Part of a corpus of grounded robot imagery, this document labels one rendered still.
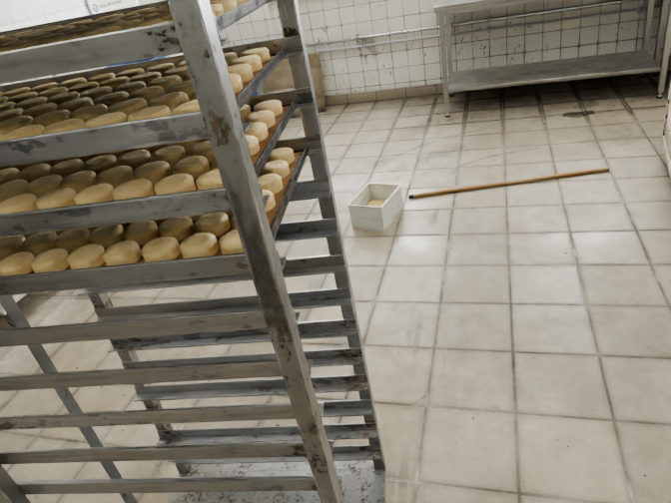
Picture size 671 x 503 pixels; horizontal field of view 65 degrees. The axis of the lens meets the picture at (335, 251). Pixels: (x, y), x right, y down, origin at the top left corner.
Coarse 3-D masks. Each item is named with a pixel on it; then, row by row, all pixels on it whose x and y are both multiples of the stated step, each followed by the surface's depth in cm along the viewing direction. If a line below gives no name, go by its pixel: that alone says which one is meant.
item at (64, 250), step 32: (288, 160) 95; (128, 224) 83; (160, 224) 83; (192, 224) 78; (224, 224) 75; (0, 256) 81; (32, 256) 77; (64, 256) 75; (96, 256) 73; (128, 256) 72; (160, 256) 70; (192, 256) 70
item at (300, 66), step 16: (288, 0) 88; (288, 16) 89; (288, 32) 90; (304, 48) 92; (304, 64) 93; (304, 80) 94; (304, 112) 98; (304, 128) 99; (320, 128) 100; (320, 160) 102; (320, 176) 104; (320, 208) 108; (336, 240) 112; (336, 272) 116; (352, 304) 120; (352, 336) 125; (368, 384) 134; (368, 416) 140; (384, 464) 152
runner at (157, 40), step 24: (168, 24) 51; (216, 24) 51; (24, 48) 54; (48, 48) 54; (72, 48) 53; (96, 48) 53; (120, 48) 53; (144, 48) 53; (168, 48) 52; (0, 72) 56; (24, 72) 55; (48, 72) 55
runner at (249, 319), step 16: (128, 320) 73; (144, 320) 72; (160, 320) 72; (176, 320) 72; (192, 320) 71; (208, 320) 71; (224, 320) 71; (240, 320) 71; (256, 320) 70; (0, 336) 77; (16, 336) 77; (32, 336) 76; (48, 336) 76; (64, 336) 76; (80, 336) 75; (96, 336) 75; (112, 336) 75; (128, 336) 74; (144, 336) 74
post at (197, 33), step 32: (192, 0) 47; (192, 32) 48; (192, 64) 50; (224, 64) 52; (224, 96) 51; (224, 128) 53; (224, 160) 55; (256, 192) 58; (256, 224) 59; (256, 256) 61; (256, 288) 64; (288, 320) 66; (288, 352) 69; (288, 384) 72; (320, 416) 78; (320, 448) 78; (320, 480) 83
